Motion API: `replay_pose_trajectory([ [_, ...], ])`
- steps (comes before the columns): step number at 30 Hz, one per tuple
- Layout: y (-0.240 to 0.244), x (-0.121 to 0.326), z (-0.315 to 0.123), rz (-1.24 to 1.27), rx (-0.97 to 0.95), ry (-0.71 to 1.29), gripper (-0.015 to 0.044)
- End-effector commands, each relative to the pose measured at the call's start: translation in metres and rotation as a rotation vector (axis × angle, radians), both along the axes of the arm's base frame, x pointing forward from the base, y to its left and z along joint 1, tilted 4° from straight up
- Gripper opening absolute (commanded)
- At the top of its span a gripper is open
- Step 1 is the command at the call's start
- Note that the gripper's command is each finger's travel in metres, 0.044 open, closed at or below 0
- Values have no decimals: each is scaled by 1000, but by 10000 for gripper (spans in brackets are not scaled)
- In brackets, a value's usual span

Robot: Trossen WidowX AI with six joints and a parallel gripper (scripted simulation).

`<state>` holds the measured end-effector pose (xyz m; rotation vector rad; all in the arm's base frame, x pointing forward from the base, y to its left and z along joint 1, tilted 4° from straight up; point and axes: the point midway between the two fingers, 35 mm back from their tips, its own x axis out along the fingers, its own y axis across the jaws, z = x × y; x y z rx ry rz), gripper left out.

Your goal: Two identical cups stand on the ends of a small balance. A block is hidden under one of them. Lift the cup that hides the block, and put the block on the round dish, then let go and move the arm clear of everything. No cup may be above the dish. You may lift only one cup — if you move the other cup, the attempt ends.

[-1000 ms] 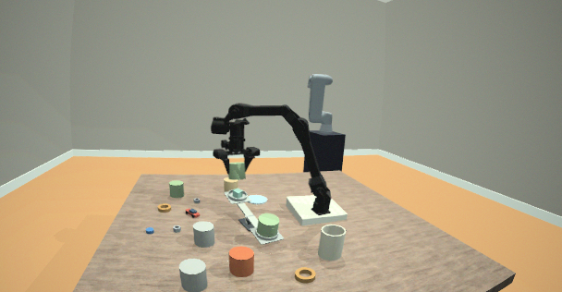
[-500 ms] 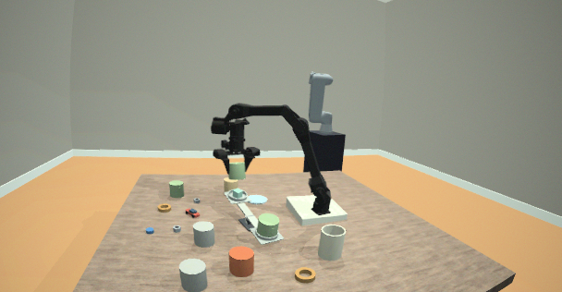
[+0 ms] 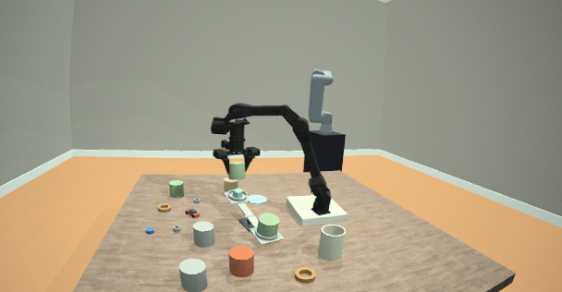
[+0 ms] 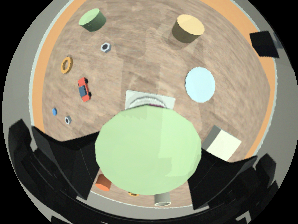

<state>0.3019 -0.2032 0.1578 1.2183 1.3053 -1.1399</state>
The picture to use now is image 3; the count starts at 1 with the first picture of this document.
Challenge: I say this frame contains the orange flat ring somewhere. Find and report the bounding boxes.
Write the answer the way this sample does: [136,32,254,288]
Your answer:
[295,267,316,284]
[157,203,171,213]

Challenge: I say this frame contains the orange toy car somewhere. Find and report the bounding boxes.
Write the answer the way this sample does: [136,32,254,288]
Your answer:
[186,209,200,218]

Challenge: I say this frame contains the pale green cube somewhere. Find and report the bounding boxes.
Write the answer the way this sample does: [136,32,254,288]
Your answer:
[232,188,243,199]

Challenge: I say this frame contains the orange cylinder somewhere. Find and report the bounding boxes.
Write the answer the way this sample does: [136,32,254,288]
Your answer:
[228,247,254,277]

